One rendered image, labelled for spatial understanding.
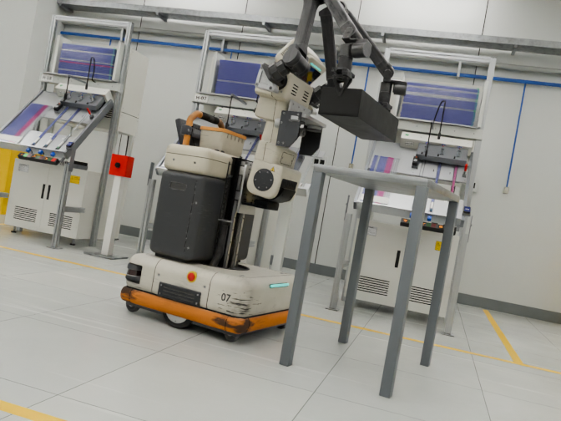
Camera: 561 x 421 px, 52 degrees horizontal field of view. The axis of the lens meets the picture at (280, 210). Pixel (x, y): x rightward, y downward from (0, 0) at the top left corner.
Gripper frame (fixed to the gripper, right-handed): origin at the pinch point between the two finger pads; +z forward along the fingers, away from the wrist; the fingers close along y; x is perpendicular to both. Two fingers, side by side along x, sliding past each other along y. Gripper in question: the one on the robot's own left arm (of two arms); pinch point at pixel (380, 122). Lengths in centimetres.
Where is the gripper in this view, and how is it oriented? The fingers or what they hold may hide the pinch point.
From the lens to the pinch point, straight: 290.1
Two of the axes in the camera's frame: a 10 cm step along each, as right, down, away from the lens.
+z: -1.5, 9.9, 0.1
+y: 4.4, 0.6, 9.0
